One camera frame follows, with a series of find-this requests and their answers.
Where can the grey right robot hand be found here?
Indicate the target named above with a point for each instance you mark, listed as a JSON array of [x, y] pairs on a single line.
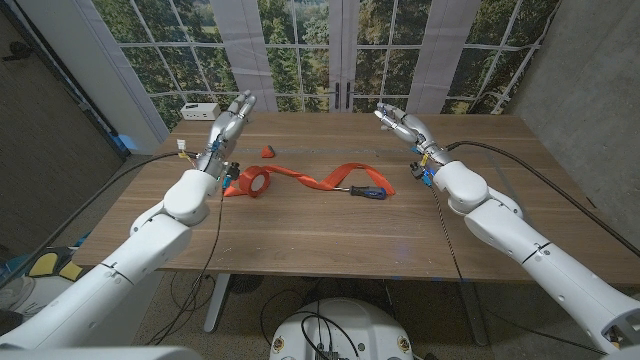
[[412, 132]]

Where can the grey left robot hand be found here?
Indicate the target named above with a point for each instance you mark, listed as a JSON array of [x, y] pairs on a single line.
[[225, 135]]

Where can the orange ribbon roll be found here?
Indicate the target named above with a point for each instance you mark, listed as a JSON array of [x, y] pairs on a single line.
[[260, 181]]

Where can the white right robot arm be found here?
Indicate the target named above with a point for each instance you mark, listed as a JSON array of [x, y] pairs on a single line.
[[525, 240]]

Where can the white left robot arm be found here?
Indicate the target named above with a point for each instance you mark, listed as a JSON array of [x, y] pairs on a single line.
[[140, 255]]

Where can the printed window backdrop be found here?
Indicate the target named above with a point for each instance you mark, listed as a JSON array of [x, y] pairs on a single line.
[[165, 65]]

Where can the white table leg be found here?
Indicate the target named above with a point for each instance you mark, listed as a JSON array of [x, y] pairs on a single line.
[[217, 305]]

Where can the dark grey door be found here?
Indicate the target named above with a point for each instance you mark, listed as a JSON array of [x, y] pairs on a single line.
[[40, 150]]

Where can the grey table leg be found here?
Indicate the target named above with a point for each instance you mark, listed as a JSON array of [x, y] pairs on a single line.
[[472, 310]]

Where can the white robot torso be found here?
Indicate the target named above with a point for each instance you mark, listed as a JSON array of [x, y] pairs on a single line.
[[345, 330]]

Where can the yellow teal foam mat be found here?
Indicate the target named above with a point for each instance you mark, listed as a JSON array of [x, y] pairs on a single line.
[[50, 264]]

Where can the grey sneaker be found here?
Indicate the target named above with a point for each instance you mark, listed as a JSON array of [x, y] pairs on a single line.
[[12, 292]]

